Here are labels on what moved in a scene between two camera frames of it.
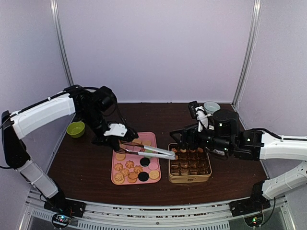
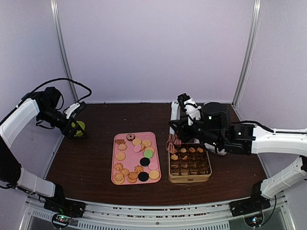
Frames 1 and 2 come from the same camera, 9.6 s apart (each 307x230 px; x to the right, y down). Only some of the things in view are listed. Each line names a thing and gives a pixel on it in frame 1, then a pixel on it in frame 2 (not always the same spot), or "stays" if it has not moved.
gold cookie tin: [189, 166] stays
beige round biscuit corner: [154, 174] stays
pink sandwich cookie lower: [153, 166] stays
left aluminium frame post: [57, 19] stays
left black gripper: [111, 141] → [69, 134]
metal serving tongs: [150, 151] → [174, 141]
